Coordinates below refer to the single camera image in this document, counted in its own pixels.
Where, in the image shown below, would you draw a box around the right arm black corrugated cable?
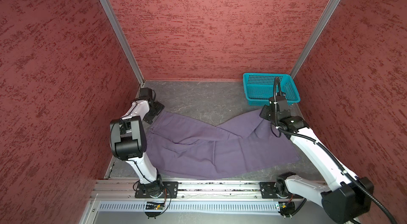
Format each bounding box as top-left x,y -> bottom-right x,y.
270,76 -> 398,224

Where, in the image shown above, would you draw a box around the left connector board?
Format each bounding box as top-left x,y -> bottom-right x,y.
145,201 -> 166,211

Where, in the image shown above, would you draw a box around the left aluminium corner post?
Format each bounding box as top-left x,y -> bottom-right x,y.
99,0 -> 145,87

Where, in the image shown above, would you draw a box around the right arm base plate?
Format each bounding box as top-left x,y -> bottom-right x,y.
259,182 -> 303,201

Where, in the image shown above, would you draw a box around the aluminium corner post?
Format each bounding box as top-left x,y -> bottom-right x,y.
99,0 -> 145,87
290,0 -> 341,78

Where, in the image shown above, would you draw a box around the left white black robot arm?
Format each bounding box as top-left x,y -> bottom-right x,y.
110,98 -> 165,198

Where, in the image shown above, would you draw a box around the aluminium front rail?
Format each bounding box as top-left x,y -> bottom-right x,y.
90,179 -> 349,202

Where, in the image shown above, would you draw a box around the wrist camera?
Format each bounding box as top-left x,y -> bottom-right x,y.
269,95 -> 288,107
139,87 -> 156,102

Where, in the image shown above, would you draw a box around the right aluminium corner post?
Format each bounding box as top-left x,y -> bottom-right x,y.
290,0 -> 341,78

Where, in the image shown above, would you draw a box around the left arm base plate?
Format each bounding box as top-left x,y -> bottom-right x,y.
133,181 -> 179,199

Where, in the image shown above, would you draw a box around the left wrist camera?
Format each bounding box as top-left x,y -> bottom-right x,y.
139,87 -> 156,102

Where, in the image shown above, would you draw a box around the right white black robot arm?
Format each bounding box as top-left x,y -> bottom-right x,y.
260,102 -> 374,224

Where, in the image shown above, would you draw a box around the purple trousers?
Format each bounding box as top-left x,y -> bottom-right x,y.
147,110 -> 300,179

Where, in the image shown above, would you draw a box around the teal plastic basket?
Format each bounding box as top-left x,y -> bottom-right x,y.
243,72 -> 301,106

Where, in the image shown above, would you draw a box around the white slotted cable duct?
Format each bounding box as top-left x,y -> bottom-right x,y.
98,201 -> 280,215

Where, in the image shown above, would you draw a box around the connector board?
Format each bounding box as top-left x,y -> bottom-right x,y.
279,202 -> 296,218
145,201 -> 166,211

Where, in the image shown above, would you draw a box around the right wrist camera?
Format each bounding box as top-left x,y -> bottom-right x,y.
269,95 -> 288,107

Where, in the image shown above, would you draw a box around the right connector board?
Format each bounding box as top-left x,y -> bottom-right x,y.
279,202 -> 296,218

